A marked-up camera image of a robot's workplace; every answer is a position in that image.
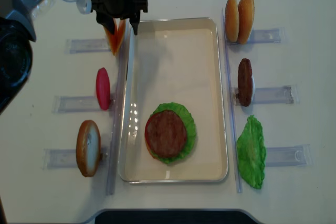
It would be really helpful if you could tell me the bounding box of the clear holder for patty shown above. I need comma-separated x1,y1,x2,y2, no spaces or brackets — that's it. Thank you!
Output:
230,86,299,107

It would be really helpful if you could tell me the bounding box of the green lettuce leaf upright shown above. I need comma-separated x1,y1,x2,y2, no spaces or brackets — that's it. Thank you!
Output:
237,115,267,189

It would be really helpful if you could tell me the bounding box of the clear holder for bread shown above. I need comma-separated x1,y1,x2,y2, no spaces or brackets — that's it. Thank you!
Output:
43,147,110,169

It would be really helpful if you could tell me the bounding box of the right top bun half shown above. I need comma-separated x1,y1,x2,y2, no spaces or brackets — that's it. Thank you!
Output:
237,0,255,44

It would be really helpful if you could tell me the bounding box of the dark base at bottom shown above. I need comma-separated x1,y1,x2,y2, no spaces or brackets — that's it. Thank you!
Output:
94,210,257,224

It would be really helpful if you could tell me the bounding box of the red tomato slice on tray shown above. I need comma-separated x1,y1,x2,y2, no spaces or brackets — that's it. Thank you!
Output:
144,116,152,148

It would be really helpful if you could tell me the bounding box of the silver metal tray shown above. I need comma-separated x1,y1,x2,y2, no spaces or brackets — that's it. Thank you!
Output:
115,18,228,184

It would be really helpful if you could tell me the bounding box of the left top bun half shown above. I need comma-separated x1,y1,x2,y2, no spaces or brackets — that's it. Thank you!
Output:
224,0,239,42

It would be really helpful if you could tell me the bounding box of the brown meat patty upright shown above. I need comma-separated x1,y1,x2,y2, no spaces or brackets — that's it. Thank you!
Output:
238,58,254,106

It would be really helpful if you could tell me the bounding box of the clear holder for tomato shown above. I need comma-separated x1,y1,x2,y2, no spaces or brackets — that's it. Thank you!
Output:
52,95,102,113

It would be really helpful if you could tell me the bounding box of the bun half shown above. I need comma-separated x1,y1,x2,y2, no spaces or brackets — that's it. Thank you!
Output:
224,0,239,42
237,0,255,44

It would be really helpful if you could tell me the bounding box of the brown meat patty on tray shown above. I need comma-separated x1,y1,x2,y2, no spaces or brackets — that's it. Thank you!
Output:
148,110,187,158

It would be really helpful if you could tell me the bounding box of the bread bun slice left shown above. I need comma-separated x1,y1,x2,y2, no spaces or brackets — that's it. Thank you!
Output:
76,120,101,177

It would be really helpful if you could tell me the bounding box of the long clear rail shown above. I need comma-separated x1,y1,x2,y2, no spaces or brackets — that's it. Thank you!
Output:
106,21,130,195
221,8,242,193

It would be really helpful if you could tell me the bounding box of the clear holder for lettuce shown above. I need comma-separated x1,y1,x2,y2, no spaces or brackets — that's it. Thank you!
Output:
265,144,313,167

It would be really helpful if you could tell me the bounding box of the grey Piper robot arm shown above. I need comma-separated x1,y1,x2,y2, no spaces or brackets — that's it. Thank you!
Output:
1,0,148,111

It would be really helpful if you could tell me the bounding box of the red tomato slice upright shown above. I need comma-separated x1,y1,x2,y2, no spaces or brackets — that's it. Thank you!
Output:
96,68,111,110

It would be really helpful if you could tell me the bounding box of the right long clear rail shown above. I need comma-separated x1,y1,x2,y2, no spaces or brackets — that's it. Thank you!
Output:
221,8,242,193

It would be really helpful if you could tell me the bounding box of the orange cheese slice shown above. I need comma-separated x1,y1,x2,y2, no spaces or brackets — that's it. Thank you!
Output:
115,19,126,54
104,18,118,56

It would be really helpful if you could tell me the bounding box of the left long clear rail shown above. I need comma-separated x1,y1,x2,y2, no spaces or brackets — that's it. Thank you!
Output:
106,21,130,195

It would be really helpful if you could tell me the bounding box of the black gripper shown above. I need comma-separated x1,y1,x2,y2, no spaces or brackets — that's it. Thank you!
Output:
91,0,148,35

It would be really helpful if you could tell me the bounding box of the clear holder for cheese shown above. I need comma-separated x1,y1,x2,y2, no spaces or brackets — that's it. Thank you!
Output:
65,39,111,54

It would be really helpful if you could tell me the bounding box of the clear holder for buns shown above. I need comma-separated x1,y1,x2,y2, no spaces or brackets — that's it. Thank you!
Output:
225,27,286,44

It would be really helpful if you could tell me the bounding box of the green lettuce leaf on tray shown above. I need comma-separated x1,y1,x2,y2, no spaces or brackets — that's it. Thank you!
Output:
150,102,197,165

